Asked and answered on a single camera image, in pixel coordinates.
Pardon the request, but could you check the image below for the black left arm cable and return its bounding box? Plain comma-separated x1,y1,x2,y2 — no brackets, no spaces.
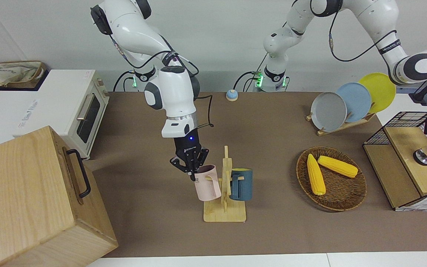
328,9,398,62

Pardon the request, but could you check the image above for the brown table mat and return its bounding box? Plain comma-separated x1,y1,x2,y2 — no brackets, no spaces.
84,92,427,258

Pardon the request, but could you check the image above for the dark blue mug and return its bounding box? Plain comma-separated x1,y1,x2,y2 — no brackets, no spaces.
230,168,254,201

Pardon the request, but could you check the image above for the wooden mug rack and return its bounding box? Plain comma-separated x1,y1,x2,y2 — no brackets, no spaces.
203,146,246,223

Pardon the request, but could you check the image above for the wooden tray with cloth bags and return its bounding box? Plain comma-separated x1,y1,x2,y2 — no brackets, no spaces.
0,60,47,89

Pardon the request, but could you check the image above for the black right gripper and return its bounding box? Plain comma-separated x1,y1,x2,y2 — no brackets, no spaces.
170,129,209,181

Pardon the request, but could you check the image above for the white toaster oven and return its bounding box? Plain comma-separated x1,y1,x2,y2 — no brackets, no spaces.
13,69,110,160

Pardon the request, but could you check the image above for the light blue plate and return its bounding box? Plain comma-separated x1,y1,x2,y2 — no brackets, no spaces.
336,82,372,123

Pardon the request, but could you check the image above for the yellow corn cob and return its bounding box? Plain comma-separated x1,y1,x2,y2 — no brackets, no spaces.
317,155,358,178
307,154,326,196

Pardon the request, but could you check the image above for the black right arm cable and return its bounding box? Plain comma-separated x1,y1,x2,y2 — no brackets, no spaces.
110,33,214,129

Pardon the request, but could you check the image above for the wooden drawer cabinet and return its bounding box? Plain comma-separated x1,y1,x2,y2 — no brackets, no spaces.
0,125,119,267

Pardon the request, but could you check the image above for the grey plate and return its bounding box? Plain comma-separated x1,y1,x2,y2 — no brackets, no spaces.
311,92,347,132

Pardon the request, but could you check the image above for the pink mug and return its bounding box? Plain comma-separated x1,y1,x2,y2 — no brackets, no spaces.
194,165,222,202

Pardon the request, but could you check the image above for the brown wicker basket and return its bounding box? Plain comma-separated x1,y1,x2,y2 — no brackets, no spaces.
296,146,367,212

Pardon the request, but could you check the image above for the yellow plate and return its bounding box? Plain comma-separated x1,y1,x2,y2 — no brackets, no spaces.
358,73,397,113

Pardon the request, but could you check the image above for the silver toaster door handle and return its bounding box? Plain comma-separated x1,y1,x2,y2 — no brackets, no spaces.
76,93,95,121

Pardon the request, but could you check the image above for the wooden plate rack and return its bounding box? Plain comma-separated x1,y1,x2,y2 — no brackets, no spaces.
306,111,376,136

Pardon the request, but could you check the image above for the black cabinet drawer handle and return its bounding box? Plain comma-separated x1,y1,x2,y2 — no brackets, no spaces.
66,149,92,198

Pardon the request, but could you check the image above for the black arm base cable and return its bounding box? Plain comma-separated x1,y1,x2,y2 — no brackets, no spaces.
233,52,269,93

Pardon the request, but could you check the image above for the black stand pole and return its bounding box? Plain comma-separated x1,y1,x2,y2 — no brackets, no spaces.
409,80,427,103

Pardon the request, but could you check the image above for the wire and wood shelf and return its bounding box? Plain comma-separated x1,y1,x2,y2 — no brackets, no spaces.
363,111,427,212

